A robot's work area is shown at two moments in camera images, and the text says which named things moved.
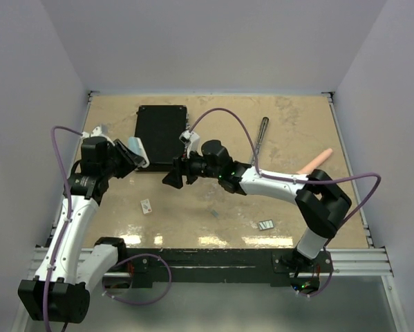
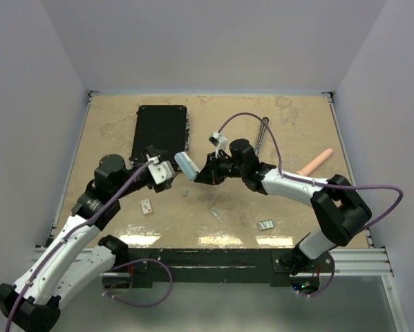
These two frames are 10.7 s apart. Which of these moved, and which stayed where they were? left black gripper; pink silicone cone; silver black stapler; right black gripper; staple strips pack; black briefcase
Moved: left black gripper; right black gripper
Stayed: staple strips pack; silver black stapler; black briefcase; pink silicone cone
